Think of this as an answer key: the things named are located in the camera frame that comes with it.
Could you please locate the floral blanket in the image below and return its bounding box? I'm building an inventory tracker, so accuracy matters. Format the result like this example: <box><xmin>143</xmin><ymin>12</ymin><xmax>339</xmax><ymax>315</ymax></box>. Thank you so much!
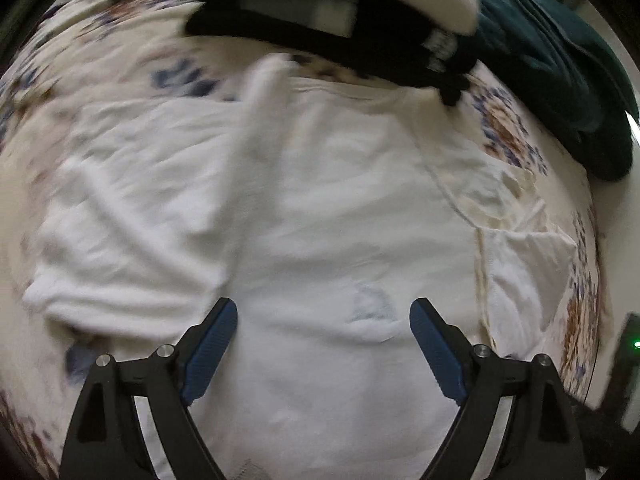
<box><xmin>0</xmin><ymin>0</ymin><xmax>613</xmax><ymax>480</ymax></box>

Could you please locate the black folded garment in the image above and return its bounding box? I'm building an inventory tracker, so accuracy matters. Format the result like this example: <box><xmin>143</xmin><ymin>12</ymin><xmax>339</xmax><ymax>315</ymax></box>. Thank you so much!
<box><xmin>185</xmin><ymin>0</ymin><xmax>476</xmax><ymax>107</ymax></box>

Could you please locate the teal plush blanket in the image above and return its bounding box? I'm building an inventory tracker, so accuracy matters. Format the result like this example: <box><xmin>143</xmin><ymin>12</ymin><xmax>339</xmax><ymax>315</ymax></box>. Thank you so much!
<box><xmin>450</xmin><ymin>0</ymin><xmax>640</xmax><ymax>183</ymax></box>

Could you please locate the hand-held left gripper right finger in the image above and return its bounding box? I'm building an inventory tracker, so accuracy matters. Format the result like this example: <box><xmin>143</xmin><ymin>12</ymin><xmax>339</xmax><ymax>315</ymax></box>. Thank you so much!
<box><xmin>409</xmin><ymin>297</ymin><xmax>587</xmax><ymax>480</ymax></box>

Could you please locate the white t-shirt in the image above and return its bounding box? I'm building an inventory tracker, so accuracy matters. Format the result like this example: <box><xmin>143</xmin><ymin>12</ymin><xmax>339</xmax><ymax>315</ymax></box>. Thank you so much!
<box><xmin>22</xmin><ymin>55</ymin><xmax>578</xmax><ymax>480</ymax></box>

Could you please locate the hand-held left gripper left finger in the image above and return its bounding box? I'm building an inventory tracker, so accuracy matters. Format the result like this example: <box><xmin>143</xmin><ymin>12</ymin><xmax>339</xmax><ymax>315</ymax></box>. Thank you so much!
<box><xmin>59</xmin><ymin>297</ymin><xmax>238</xmax><ymax>480</ymax></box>

